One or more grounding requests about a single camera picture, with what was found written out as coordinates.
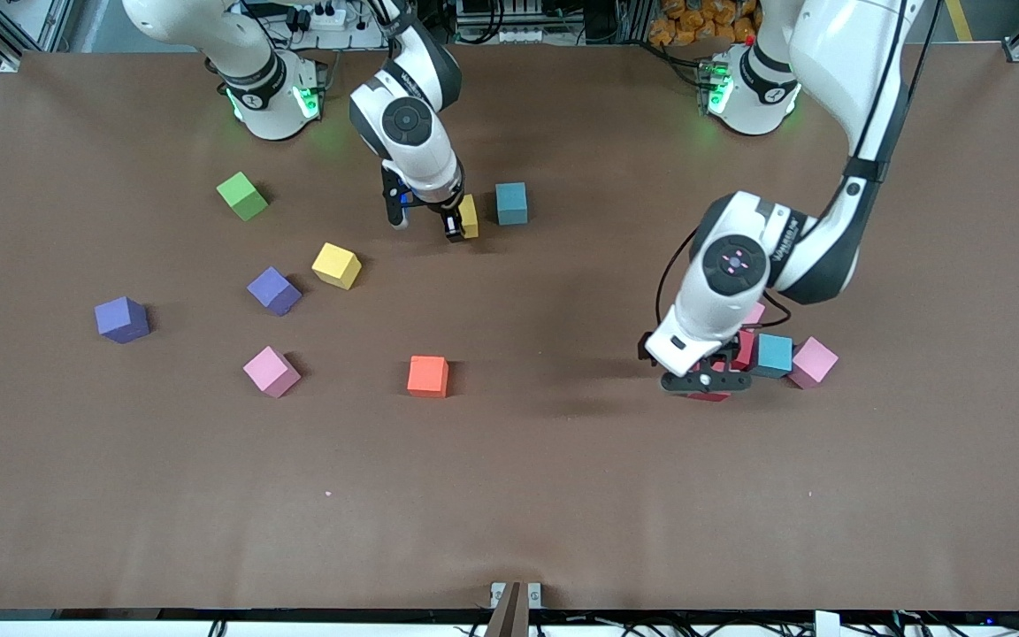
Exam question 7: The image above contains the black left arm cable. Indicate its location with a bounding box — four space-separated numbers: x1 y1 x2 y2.
655 0 944 333

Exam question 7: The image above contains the purple cube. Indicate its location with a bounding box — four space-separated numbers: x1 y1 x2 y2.
247 266 303 317
95 296 151 345

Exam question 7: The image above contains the brown table mat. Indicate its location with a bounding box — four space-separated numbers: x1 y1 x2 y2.
0 42 1019 613

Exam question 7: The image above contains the metal bracket with brown post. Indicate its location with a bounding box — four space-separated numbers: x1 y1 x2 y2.
489 581 543 637

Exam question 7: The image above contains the white power strip with plugs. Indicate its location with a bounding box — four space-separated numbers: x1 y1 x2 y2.
287 3 360 29

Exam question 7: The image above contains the light blue cube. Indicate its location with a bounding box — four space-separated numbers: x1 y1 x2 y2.
748 334 794 380
495 182 530 226

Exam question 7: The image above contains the pile of orange objects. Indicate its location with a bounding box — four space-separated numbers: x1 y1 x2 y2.
648 0 758 47

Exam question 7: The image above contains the green cube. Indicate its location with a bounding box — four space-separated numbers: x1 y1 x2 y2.
216 172 269 222

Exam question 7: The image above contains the orange cube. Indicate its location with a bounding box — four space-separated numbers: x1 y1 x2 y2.
407 356 450 398

